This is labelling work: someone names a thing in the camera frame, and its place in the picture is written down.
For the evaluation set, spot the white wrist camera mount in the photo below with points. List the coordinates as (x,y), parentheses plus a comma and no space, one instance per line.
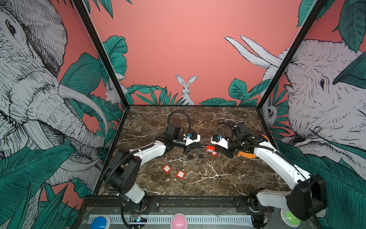
(219,141)
(192,138)

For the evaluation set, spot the black corner frame post right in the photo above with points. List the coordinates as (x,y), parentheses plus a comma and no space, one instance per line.
(305,28)

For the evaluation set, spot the black corner frame post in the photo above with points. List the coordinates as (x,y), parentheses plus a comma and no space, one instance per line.
(95,38)
(305,28)

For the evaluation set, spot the white slotted cable duct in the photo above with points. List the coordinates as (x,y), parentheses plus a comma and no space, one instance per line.
(237,220)

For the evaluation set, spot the green push button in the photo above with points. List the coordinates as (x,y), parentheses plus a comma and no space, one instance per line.
(289,219)

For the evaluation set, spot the orange shark plush toy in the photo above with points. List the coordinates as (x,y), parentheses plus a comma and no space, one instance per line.
(246,154)

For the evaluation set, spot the red padlock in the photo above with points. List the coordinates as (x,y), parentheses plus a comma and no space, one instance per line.
(167,169)
(214,153)
(180,174)
(210,149)

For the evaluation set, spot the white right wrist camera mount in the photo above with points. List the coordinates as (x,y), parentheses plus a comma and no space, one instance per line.
(219,141)

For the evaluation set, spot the blue push button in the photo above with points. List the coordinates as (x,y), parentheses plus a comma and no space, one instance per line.
(101,222)

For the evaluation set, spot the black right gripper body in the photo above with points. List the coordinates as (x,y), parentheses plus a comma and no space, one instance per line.
(233,146)

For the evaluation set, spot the black corner frame post left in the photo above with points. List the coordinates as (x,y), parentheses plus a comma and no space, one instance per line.
(95,38)

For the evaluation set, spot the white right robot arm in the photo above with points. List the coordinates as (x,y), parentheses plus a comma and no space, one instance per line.
(308,193)

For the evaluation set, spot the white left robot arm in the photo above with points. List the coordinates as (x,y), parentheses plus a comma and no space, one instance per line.
(121,174)

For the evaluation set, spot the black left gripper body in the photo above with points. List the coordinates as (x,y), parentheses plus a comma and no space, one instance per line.
(187,149)

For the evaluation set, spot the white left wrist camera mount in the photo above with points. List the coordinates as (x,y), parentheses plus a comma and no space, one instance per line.
(192,138)

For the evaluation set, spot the pink push button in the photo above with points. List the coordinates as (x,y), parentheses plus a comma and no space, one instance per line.
(179,221)

